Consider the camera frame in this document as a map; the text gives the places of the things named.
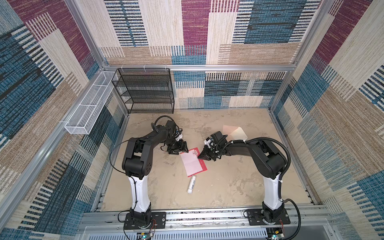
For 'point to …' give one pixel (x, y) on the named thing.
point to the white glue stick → (192, 184)
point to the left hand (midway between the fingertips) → (183, 151)
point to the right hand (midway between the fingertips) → (199, 159)
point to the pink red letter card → (192, 165)
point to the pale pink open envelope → (234, 133)
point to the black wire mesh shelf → (145, 90)
